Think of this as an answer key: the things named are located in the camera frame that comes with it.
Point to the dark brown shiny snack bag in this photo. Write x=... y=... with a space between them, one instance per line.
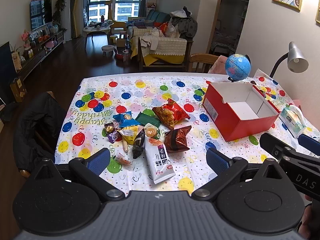
x=176 y=140

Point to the black jacket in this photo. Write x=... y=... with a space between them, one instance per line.
x=37 y=130

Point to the grey desk lamp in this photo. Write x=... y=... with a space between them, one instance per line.
x=296 y=57

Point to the clear round cookie packet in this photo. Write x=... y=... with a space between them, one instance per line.
x=150 y=131

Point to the printed paper bag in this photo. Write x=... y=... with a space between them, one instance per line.
x=16 y=61

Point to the blue snack packet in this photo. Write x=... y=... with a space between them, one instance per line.
x=126 y=120

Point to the green houseplant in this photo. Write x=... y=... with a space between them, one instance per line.
x=58 y=7

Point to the pink toy kettle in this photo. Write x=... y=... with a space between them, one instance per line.
x=50 y=43

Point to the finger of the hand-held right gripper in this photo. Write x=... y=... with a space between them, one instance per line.
x=308 y=140
x=273 y=143

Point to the yellow wooden chair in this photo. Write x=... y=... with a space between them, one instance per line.
x=117 y=25

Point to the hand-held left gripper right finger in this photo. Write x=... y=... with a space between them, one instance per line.
x=216 y=159

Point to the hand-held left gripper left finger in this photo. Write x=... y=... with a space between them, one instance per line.
x=100 y=158

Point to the dark wooden television cabinet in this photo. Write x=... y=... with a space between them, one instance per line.
x=37 y=55

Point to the white tower air conditioner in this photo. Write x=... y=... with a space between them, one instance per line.
x=66 y=17

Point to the red cardboard box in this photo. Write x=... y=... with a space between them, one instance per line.
x=225 y=120

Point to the blue globe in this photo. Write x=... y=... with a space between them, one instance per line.
x=237 y=66

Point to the red snack bag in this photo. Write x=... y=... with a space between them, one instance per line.
x=172 y=113

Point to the sausage stick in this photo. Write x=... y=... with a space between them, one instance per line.
x=125 y=146

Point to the yellow snack packet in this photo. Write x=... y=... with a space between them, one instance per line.
x=130 y=133

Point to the television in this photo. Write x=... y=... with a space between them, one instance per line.
x=41 y=13

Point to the pile of clothes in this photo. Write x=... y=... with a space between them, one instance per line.
x=182 y=22

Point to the black appliance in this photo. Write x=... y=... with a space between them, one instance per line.
x=6 y=75

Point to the person's right hand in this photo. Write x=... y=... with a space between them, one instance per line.
x=311 y=222

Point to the grey round stool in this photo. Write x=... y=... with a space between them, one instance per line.
x=108 y=48

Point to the green snack packet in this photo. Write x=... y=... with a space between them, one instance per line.
x=147 y=118

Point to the purple candy packet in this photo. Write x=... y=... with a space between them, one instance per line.
x=113 y=137

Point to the balloon print tablecloth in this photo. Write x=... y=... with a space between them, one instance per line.
x=175 y=92

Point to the round coffee table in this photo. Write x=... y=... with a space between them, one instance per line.
x=96 y=30

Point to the brown paper bag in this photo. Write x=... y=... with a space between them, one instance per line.
x=18 y=90

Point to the black snack packet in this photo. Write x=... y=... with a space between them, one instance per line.
x=138 y=145

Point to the pink cloth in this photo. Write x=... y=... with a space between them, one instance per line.
x=217 y=66

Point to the floral tissue pack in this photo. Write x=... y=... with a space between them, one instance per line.
x=292 y=122

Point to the long white snack packet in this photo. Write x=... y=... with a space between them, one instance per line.
x=158 y=162

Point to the window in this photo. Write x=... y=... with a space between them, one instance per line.
x=125 y=0

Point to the small orange snack packet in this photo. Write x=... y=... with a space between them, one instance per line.
x=122 y=161

